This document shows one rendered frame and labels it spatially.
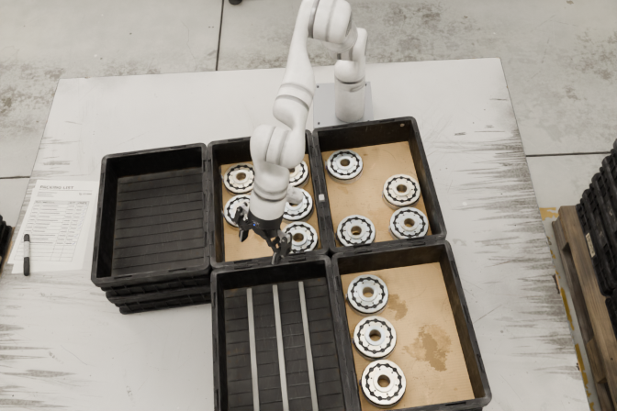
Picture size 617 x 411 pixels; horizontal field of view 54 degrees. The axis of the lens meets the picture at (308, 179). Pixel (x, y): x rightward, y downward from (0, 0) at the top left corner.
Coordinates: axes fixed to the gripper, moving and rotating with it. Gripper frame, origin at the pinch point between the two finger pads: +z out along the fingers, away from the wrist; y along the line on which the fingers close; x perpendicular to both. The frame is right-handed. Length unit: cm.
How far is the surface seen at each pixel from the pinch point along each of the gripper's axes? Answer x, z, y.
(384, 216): 40.6, 11.1, 13.0
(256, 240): 16.0, 20.4, -11.2
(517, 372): 32, 25, 63
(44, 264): -16, 47, -63
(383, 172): 52, 8, 5
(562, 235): 132, 59, 59
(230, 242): 11.8, 22.0, -16.6
